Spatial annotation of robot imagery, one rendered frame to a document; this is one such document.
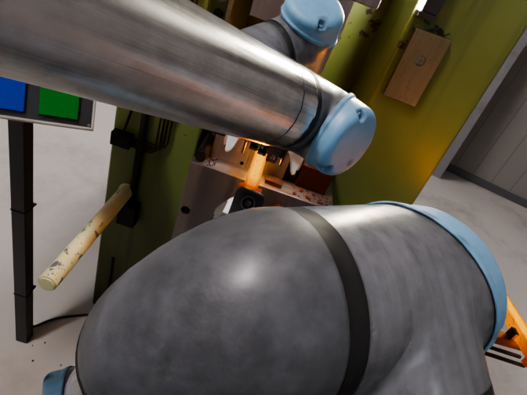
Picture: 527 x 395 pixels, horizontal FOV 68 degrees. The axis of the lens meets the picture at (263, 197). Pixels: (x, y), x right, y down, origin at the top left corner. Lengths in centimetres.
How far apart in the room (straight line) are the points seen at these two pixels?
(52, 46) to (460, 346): 25
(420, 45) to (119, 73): 92
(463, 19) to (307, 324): 99
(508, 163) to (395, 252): 458
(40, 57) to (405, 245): 20
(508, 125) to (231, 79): 447
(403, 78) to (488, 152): 370
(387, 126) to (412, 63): 17
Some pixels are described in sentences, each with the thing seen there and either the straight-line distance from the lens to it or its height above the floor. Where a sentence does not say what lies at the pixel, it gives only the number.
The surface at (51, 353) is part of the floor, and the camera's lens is 169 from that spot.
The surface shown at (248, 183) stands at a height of 101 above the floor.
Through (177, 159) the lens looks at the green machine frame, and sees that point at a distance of 124.
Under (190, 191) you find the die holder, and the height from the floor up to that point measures 83.
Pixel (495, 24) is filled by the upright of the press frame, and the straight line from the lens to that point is 114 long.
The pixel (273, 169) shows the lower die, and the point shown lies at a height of 94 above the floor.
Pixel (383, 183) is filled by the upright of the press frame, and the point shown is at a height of 94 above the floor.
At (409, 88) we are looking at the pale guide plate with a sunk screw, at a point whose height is 122.
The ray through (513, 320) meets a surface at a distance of 102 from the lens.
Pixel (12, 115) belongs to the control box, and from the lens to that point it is 97.
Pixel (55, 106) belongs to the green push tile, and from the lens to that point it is 95.
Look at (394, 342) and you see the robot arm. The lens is 22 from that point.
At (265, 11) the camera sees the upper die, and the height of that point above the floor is 129.
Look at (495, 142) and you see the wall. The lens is 471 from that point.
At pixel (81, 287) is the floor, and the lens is 187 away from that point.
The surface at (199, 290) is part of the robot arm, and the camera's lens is 18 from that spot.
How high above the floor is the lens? 141
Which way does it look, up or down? 32 degrees down
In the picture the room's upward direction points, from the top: 21 degrees clockwise
